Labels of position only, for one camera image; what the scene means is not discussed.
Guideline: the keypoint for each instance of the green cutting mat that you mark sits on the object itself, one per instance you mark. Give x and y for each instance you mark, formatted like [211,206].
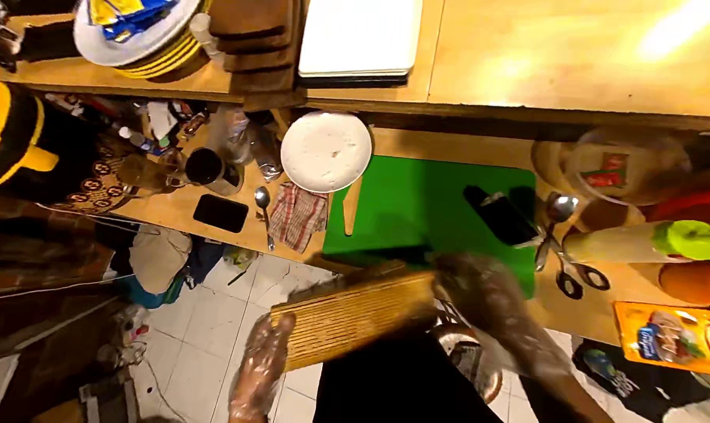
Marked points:
[413,200]

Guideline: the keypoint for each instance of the person's body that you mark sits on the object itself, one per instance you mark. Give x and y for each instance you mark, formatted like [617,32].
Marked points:
[390,388]

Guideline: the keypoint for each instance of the person's left forearm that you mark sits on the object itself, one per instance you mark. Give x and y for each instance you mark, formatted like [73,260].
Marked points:
[247,420]

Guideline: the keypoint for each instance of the person's right forearm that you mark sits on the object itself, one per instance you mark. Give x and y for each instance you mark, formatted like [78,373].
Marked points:
[557,373]

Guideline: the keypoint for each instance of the silver metal spoon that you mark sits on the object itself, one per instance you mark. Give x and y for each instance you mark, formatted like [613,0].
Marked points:
[263,200]

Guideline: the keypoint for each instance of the blue yellow packet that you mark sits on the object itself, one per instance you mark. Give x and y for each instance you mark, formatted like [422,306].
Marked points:
[135,17]

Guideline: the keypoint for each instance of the teal bag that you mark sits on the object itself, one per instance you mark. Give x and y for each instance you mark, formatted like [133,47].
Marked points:
[149,297]

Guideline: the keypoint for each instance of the orange food packet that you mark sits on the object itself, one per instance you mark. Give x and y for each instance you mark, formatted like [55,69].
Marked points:
[678,338]

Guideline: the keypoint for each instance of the white rectangular tray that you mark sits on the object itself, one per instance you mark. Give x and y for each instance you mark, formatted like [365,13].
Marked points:
[361,35]

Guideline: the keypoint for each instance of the person's left thumb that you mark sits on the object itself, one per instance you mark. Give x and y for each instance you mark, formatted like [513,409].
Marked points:
[285,330]

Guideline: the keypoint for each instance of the red object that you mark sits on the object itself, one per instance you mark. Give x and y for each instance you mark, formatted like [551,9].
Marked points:
[698,204]

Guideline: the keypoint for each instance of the person's right hand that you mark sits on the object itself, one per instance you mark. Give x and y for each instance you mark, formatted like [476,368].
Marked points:
[490,294]

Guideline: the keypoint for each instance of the black yellow patterned container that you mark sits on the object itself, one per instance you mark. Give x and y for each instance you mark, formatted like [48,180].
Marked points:
[67,141]

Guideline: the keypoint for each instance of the wooden spatula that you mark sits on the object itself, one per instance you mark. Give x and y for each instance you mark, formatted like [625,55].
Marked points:
[350,210]

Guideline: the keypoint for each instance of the wooden shelf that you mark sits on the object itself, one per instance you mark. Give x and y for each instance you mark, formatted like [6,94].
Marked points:
[537,64]

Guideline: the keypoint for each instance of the ridged wooden board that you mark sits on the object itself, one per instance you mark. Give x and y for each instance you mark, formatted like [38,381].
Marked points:
[358,320]

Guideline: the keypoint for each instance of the person's right fingers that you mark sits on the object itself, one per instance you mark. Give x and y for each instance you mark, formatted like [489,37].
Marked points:
[450,272]

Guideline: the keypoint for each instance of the clear plastic bag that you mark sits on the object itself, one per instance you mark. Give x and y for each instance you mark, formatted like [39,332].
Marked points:
[264,150]

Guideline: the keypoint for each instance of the black smartphone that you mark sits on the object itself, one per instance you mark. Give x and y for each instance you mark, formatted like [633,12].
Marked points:
[220,213]

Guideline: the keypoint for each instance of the wooden table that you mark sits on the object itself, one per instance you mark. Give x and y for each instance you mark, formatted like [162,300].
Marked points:
[572,311]

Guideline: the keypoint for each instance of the orange cup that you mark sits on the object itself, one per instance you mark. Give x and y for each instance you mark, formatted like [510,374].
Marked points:
[692,285]

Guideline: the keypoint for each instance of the beige cloth bag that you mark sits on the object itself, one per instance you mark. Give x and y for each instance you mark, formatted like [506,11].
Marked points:
[160,255]

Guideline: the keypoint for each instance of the black printed bag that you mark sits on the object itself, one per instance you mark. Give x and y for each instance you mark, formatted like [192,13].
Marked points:
[625,376]

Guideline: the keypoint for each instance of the red white checkered cloth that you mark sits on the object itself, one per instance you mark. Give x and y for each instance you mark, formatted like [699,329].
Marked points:
[298,217]

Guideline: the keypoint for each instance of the clear drinking glass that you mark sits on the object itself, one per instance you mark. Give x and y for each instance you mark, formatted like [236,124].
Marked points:
[143,175]

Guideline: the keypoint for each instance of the clear round plastic container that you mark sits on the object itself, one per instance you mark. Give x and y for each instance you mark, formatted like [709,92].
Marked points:
[637,158]

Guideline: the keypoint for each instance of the stack of yellow rimmed plates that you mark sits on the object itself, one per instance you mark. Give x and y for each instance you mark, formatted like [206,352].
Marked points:
[155,59]

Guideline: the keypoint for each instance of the large silver spoon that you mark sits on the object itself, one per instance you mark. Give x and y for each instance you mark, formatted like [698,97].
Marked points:
[563,207]

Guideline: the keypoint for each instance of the person's left hand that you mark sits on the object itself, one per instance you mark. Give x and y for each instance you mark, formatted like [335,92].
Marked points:
[258,370]

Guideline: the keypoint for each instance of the white bottle cap container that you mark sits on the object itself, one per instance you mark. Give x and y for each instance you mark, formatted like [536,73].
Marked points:
[133,137]

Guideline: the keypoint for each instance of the glass with dark contents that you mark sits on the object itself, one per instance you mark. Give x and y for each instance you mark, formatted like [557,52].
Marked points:
[205,167]

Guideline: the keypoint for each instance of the person's left fingers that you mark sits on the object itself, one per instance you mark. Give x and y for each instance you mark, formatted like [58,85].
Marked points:
[257,336]

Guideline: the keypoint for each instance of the round stool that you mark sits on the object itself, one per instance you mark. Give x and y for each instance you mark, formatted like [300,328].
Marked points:
[490,382]

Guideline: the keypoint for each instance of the white round plate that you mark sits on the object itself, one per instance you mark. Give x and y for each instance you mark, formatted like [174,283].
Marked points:
[325,151]

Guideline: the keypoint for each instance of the bottle with lime green cap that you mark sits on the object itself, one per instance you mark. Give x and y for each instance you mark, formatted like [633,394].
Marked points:
[625,242]

